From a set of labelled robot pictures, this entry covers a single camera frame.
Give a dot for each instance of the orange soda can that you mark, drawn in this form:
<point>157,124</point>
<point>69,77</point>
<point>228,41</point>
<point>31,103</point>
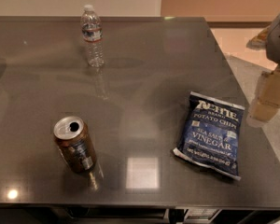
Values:
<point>72,137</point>

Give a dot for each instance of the clear plastic water bottle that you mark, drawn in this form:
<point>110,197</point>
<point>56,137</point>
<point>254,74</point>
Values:
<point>92,32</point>

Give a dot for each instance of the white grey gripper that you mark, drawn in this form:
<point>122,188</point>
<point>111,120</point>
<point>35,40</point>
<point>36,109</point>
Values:
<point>267,99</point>

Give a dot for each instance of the blue potato chips bag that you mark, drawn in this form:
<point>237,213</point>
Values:
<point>210,136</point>

